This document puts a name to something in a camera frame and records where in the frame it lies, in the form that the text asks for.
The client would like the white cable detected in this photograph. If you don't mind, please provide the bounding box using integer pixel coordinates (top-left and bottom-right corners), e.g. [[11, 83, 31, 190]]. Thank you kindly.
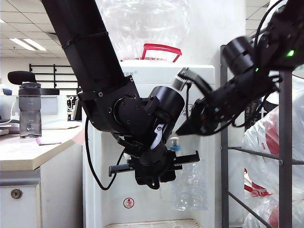
[[9, 101, 20, 124]]

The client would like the grey water bottle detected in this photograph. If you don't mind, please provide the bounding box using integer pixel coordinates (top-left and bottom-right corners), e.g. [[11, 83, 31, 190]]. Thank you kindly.
[[18, 82, 42, 138]]

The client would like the red jug handle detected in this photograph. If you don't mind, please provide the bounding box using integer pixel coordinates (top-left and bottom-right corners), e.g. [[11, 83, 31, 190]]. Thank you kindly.
[[140, 43, 183, 63]]

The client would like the clear plastic mug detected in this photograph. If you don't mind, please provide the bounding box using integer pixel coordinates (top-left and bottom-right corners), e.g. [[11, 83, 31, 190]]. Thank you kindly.
[[161, 158, 209, 211]]

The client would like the round cabinet lock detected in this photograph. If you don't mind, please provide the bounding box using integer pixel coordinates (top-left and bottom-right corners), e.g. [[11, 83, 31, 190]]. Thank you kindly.
[[10, 189, 23, 200]]

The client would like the white water dispenser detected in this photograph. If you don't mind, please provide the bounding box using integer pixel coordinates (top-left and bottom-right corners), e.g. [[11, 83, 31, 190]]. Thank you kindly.
[[82, 59, 216, 228]]

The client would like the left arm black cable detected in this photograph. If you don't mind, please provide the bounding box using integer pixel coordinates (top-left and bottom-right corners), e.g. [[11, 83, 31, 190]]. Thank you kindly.
[[84, 117, 125, 190]]

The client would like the ceiling light panel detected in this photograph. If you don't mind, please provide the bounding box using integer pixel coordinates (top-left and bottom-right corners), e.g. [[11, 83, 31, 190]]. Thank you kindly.
[[9, 38, 47, 52]]

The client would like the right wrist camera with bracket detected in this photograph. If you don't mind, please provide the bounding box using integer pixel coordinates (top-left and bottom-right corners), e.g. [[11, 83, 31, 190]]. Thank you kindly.
[[172, 67, 213, 95]]

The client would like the black wall shelf rack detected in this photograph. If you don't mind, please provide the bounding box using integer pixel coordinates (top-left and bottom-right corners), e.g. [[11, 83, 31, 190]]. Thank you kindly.
[[28, 63, 81, 89]]

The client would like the red round sticker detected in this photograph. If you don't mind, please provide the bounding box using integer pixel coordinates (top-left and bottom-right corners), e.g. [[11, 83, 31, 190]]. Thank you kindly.
[[123, 197, 135, 210]]

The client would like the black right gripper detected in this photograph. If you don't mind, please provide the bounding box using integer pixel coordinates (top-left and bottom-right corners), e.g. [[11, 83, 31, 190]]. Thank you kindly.
[[177, 95, 224, 136]]

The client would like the pink card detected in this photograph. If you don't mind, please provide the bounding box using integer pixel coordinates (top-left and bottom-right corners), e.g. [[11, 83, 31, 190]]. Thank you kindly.
[[35, 137, 62, 146]]

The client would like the brown metal rack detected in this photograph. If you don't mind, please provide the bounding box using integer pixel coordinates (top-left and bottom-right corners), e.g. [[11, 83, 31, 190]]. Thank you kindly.
[[219, 28, 304, 228]]

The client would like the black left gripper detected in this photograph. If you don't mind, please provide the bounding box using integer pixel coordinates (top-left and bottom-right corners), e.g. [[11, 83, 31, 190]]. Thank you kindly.
[[109, 149, 200, 185]]

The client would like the clear inverted water jug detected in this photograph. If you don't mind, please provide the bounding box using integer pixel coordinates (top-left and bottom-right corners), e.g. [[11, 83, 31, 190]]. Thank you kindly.
[[95, 0, 190, 61]]

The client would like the white drip tray grille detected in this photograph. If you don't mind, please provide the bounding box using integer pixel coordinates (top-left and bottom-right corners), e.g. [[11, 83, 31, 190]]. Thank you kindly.
[[104, 218, 202, 228]]

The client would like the white tap with blue collar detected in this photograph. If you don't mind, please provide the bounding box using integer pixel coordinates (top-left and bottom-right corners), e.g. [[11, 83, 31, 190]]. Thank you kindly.
[[170, 137, 182, 152]]

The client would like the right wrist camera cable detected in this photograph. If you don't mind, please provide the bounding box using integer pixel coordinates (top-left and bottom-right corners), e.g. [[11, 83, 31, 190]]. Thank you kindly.
[[185, 82, 192, 118]]

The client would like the black chair headrest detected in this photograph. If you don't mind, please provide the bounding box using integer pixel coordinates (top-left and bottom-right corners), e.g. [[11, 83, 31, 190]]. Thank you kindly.
[[7, 71, 38, 85]]

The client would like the white desk with beige top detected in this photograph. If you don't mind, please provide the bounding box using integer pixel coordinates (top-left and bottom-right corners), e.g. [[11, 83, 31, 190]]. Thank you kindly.
[[0, 125, 84, 228]]

